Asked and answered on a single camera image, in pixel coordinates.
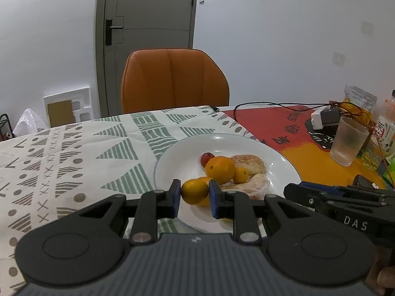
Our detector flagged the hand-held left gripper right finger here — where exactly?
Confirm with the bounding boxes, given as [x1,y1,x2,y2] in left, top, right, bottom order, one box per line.
[209,179,312,244]

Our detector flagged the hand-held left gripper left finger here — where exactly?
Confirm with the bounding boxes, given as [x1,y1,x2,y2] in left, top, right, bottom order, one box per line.
[74,179,181,244]

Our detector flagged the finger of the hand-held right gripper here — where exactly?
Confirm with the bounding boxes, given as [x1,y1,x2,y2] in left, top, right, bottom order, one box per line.
[299,181,357,192]
[283,183,328,211]

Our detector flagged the white round plate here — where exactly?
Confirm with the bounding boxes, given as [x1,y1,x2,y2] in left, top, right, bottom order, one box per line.
[153,133,301,234]

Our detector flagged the pale peeled pomelo wedge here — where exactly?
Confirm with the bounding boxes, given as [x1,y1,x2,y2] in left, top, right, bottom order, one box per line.
[220,173,270,200]

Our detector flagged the person's right hand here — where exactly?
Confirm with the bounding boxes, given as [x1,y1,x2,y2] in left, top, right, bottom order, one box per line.
[365,250,395,296]

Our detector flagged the large orange mandarin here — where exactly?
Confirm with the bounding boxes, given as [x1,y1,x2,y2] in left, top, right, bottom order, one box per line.
[205,156,237,183]

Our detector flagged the frosted plastic cup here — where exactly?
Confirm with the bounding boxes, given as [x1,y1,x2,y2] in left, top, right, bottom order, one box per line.
[330,116,370,167]

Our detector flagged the white and grey charger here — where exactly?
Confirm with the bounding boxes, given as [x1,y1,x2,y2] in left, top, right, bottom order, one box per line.
[310,107,342,130]

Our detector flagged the drink bottle with label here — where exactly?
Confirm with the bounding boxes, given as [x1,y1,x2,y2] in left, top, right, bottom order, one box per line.
[374,90,395,162]

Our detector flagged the clear snack bag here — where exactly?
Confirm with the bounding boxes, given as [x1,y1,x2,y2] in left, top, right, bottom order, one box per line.
[342,83,378,118]

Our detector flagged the patterned white tablecloth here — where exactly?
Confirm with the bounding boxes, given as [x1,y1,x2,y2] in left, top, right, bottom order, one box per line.
[0,106,258,292]

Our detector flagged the orange leather chair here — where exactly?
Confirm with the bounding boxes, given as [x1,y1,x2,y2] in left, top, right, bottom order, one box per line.
[120,48,231,114]

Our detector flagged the white foam packaging with cardboard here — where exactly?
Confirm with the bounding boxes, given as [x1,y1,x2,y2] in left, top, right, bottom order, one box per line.
[42,87,94,129]

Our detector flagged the grey door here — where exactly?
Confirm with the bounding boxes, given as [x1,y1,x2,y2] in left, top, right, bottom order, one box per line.
[94,0,200,119]

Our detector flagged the white plastic bag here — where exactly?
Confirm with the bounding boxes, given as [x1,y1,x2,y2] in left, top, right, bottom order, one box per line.
[14,109,49,137]

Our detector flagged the black metal rack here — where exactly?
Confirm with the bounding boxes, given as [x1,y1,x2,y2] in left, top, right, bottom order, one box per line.
[0,113,13,142]

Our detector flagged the thin orange cable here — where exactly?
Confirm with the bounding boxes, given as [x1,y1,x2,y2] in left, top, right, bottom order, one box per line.
[329,100,395,189]

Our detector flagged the black cable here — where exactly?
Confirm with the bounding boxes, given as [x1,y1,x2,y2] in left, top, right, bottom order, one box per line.
[209,102,340,130]

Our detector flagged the black door handle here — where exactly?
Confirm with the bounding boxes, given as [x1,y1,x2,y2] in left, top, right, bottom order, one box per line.
[105,19,123,45]

